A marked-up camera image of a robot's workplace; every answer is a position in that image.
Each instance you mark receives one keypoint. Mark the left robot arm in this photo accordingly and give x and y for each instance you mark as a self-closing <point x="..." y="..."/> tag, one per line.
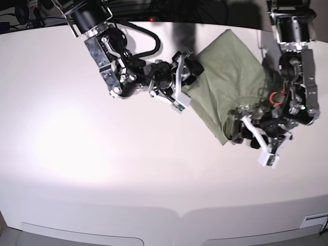
<point x="295" y="101"/>

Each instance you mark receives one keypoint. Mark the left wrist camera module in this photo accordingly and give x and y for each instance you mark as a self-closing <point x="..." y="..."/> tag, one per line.
<point x="267" y="159"/>

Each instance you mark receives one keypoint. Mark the black power strip red light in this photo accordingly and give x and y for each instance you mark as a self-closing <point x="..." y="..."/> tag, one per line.
<point x="138" y="18"/>

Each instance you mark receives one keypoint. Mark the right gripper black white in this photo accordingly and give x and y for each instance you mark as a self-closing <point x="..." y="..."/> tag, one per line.
<point x="163" y="81"/>

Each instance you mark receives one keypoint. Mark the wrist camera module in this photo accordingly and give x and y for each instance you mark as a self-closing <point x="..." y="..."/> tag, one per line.
<point x="267" y="159"/>
<point x="181" y="102"/>

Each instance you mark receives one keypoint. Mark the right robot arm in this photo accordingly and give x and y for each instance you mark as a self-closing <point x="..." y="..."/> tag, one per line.
<point x="126" y="73"/>

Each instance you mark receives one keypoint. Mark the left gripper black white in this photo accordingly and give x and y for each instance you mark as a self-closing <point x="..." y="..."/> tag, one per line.
<point x="265" y="124"/>

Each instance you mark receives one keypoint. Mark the green T-shirt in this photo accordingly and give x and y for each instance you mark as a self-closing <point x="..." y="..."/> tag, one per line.
<point x="232" y="77"/>

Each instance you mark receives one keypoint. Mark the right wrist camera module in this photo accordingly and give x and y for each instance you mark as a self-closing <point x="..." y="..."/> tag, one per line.
<point x="181" y="102"/>

